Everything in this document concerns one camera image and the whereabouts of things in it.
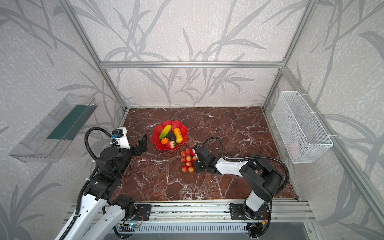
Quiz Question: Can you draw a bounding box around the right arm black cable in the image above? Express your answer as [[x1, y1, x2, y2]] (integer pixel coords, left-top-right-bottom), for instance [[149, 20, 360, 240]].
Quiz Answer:
[[201, 137, 290, 196]]

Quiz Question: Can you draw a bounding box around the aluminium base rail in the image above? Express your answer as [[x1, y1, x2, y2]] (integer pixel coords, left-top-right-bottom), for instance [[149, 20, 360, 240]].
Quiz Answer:
[[136, 198, 316, 224]]

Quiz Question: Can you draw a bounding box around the red fake strawberry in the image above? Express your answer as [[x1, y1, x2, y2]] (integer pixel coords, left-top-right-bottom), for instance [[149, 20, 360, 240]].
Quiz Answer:
[[166, 141, 178, 149]]

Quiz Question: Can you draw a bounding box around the orange fake tangerine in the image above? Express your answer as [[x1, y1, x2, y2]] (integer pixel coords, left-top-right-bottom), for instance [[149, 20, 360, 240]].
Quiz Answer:
[[161, 137, 169, 145]]

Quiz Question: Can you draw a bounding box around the yellow fake banana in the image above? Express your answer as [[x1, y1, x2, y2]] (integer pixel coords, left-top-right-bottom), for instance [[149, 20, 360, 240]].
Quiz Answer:
[[173, 128, 183, 144]]

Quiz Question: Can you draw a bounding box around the aluminium frame post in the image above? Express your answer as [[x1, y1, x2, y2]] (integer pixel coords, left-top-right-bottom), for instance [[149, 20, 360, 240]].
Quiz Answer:
[[262, 0, 319, 112]]

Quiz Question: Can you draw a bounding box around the clear plastic wall shelf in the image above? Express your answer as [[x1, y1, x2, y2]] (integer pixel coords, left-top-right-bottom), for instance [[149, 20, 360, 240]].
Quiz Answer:
[[9, 94, 98, 163]]

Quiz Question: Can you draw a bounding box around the green yellow fake mango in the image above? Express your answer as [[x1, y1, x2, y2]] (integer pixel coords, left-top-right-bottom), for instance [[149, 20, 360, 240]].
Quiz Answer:
[[159, 125, 172, 140]]

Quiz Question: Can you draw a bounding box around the dark fake avocado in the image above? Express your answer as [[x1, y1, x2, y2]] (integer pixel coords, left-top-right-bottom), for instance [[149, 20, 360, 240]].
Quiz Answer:
[[167, 131, 177, 141]]

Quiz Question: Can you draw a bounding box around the white wire mesh basket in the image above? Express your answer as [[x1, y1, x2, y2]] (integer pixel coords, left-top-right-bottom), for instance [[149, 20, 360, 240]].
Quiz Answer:
[[272, 91, 334, 164]]

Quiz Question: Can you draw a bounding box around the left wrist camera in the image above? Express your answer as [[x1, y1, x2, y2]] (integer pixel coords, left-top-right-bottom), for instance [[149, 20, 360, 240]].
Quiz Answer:
[[110, 127, 131, 149]]

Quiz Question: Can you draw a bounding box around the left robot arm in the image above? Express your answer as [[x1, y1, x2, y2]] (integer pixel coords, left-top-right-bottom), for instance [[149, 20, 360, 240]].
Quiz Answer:
[[56, 135, 148, 240]]

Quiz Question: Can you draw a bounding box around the red fake grape bunch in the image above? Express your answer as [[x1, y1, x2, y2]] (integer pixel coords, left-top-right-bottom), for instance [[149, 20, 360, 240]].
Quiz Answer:
[[181, 148, 197, 173]]

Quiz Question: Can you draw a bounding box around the red flower-shaped fruit bowl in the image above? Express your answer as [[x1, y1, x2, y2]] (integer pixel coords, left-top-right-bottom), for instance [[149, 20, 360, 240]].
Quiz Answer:
[[151, 121, 189, 151]]

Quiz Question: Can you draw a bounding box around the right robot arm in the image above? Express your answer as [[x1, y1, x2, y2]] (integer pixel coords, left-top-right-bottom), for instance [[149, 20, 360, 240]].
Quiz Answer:
[[193, 145, 290, 219]]

